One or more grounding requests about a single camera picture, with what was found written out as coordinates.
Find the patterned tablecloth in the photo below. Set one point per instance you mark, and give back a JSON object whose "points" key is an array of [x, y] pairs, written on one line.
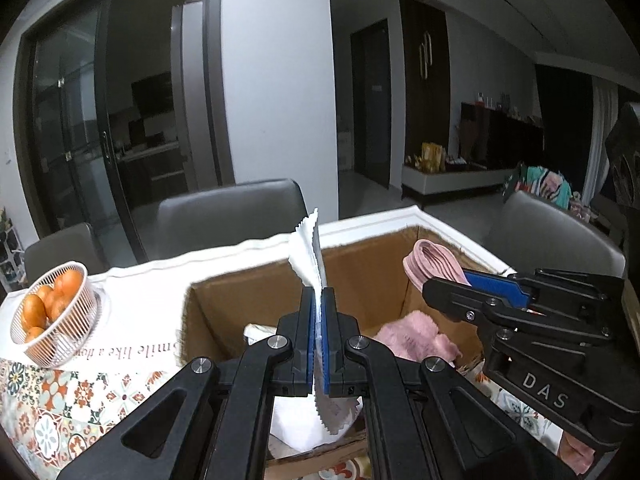
{"points": [[75, 410]]}

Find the person's right hand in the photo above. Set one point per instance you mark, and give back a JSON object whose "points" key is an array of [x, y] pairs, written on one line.
{"points": [[575, 452]]}

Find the grey leather chair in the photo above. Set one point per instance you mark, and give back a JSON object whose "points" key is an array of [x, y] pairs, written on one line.
{"points": [[550, 235], [230, 215], [65, 255]]}

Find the yellow gift bag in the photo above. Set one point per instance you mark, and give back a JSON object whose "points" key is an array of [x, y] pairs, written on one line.
{"points": [[432, 157]]}

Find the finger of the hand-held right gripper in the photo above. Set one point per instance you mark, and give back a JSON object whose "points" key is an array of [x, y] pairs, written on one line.
{"points": [[455, 302], [500, 287]]}

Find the white zigzag-edged cloth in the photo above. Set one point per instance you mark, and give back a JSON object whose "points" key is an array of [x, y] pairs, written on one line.
{"points": [[307, 255]]}

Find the colourful clothes pile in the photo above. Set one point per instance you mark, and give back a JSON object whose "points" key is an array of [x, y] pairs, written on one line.
{"points": [[542, 185]]}

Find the pink ribbed sock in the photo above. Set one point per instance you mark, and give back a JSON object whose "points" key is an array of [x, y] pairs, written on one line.
{"points": [[435, 262]]}

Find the clear glass dish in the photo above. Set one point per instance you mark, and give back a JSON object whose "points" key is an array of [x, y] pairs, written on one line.
{"points": [[104, 310]]}

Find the black television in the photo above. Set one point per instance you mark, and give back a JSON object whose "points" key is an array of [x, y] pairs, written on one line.
{"points": [[505, 135]]}

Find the brown cardboard box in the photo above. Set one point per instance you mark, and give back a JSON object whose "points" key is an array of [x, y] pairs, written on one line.
{"points": [[240, 300]]}

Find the white tv stand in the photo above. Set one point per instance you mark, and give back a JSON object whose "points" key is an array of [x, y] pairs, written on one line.
{"points": [[450, 182]]}

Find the tall dark wooden cabinet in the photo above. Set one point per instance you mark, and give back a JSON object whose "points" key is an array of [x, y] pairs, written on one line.
{"points": [[425, 85]]}

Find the black framed sliding glass door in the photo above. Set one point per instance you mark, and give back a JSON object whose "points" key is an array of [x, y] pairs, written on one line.
{"points": [[70, 125]]}

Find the orange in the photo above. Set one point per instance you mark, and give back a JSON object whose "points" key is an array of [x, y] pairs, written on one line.
{"points": [[68, 283], [54, 305], [33, 311], [45, 292], [35, 335]]}

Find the silver refrigerator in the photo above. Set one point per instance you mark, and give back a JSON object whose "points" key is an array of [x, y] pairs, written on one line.
{"points": [[192, 95]]}

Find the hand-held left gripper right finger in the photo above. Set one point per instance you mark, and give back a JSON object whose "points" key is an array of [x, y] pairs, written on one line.
{"points": [[328, 345]]}

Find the white shelf rack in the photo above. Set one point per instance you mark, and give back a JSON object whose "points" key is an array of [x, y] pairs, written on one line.
{"points": [[10, 260]]}

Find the black range hood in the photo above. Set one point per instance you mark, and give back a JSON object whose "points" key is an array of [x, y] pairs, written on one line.
{"points": [[152, 92]]}

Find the pink fluffy cloth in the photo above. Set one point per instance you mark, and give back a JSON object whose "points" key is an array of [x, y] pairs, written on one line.
{"points": [[415, 340]]}

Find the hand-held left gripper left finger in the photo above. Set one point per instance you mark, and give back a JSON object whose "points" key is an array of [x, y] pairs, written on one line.
{"points": [[306, 345]]}

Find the dark interior door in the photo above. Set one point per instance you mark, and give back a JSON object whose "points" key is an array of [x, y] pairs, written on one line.
{"points": [[371, 105]]}

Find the dark curtain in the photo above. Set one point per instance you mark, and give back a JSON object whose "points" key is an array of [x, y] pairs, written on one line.
{"points": [[565, 130]]}

